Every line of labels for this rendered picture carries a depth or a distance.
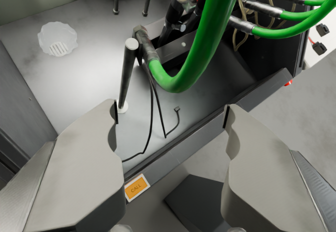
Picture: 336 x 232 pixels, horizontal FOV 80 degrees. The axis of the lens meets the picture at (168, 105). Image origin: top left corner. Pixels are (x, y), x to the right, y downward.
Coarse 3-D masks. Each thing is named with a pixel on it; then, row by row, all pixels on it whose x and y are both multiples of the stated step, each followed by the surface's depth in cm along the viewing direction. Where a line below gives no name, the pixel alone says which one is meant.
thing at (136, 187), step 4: (136, 180) 40; (140, 180) 40; (132, 184) 40; (136, 184) 40; (140, 184) 40; (144, 184) 40; (128, 188) 40; (132, 188) 40; (136, 188) 40; (140, 188) 40; (128, 192) 39; (132, 192) 40; (136, 192) 40; (128, 196) 39; (132, 196) 39
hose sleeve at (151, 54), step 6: (144, 36) 27; (144, 42) 26; (150, 42) 26; (144, 48) 25; (150, 48) 25; (144, 54) 24; (150, 54) 24; (156, 54) 24; (144, 60) 24; (150, 60) 23
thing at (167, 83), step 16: (208, 0) 10; (224, 0) 9; (208, 16) 10; (224, 16) 10; (208, 32) 10; (192, 48) 12; (208, 48) 11; (160, 64) 23; (192, 64) 12; (160, 80) 19; (176, 80) 15; (192, 80) 14
